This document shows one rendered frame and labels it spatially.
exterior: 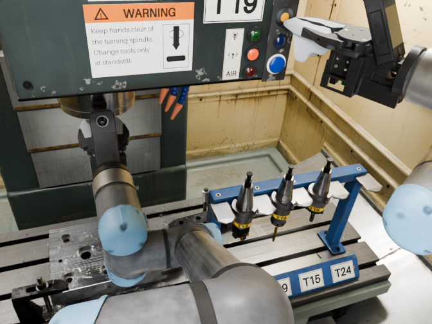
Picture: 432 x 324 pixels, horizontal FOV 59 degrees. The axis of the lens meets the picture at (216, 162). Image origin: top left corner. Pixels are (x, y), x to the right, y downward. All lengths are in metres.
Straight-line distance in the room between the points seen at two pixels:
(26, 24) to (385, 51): 0.48
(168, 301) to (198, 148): 1.75
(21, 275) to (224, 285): 0.99
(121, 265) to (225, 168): 1.46
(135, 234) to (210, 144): 1.48
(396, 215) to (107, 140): 0.51
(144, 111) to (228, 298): 1.11
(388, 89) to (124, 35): 0.38
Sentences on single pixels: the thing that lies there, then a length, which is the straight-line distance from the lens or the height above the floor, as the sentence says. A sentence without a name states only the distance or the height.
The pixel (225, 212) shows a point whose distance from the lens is 0.95.
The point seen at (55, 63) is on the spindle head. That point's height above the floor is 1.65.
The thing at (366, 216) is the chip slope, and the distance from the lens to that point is 1.65.
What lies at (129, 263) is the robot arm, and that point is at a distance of 0.72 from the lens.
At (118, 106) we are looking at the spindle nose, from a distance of 0.80.
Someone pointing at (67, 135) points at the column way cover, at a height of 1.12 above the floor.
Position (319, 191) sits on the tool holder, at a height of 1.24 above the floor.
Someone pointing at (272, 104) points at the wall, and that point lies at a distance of 2.10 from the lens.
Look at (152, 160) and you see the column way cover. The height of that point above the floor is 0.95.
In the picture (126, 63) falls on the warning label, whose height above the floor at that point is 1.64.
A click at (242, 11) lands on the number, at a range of 0.64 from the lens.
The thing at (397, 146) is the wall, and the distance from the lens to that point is 1.52.
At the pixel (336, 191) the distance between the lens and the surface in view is 1.09.
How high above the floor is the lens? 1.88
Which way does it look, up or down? 37 degrees down
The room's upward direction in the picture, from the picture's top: 5 degrees clockwise
